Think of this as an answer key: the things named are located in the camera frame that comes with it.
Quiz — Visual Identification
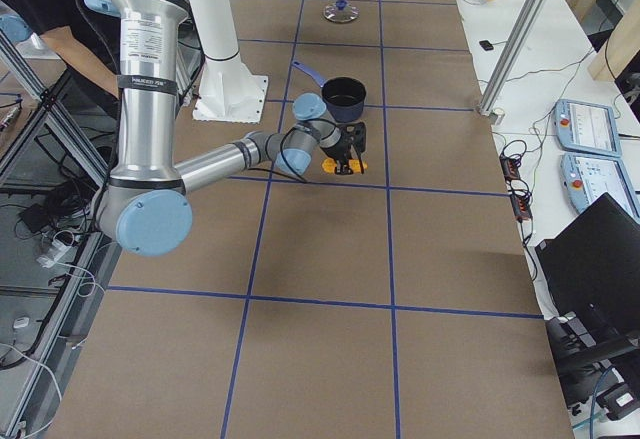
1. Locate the white camera mast column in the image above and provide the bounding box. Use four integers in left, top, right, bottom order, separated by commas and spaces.
189, 0, 239, 62

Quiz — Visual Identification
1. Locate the teach pendant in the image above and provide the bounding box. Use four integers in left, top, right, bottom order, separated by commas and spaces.
553, 99, 621, 157
560, 152, 639, 220

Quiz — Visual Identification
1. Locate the glass lid with blue knob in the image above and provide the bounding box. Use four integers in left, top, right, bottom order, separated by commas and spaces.
323, 0, 360, 24

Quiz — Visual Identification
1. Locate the small black device on table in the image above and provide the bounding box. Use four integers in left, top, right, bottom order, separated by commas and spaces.
479, 40, 494, 51

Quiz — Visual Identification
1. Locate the black laptop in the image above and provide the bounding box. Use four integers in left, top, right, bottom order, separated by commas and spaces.
533, 191, 640, 330

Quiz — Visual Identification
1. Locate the blue saucepan with handle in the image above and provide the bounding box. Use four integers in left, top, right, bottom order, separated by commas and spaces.
291, 60, 367, 123

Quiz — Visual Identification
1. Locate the aluminium frame post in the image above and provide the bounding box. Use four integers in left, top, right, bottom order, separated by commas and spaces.
477, 0, 546, 125

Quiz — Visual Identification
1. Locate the yellow corn cob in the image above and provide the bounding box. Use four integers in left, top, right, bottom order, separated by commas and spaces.
321, 158, 360, 175

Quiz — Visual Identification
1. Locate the black usb hub with cables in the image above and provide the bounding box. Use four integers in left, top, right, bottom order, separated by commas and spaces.
499, 139, 534, 248

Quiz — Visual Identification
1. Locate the teach pendant near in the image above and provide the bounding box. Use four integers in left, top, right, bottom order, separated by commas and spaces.
560, 152, 639, 220

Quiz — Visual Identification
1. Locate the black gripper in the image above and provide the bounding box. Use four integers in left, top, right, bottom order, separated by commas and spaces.
320, 135, 366, 175

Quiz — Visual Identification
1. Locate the brown table mat with grid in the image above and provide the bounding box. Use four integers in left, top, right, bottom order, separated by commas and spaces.
49, 0, 572, 438

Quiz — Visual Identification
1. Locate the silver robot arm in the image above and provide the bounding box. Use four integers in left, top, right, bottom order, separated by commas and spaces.
84, 0, 366, 256

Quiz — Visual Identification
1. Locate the person in black clothes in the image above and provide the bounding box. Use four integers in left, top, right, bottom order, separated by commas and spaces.
1, 0, 120, 119

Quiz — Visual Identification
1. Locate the teach pendant far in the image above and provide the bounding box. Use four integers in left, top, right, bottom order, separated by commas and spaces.
553, 99, 621, 157

